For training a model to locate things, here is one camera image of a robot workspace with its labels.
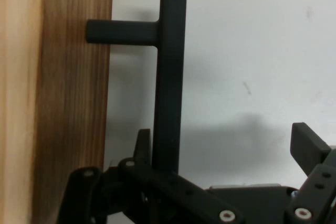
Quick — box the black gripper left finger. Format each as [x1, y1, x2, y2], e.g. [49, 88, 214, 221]
[56, 129, 245, 224]

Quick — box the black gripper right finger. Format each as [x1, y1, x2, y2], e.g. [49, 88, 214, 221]
[285, 122, 336, 224]

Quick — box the wooden drawer with black handle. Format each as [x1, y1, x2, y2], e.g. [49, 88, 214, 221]
[31, 0, 188, 224]

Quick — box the brown wooden drawer box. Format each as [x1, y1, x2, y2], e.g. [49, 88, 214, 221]
[0, 0, 44, 224]

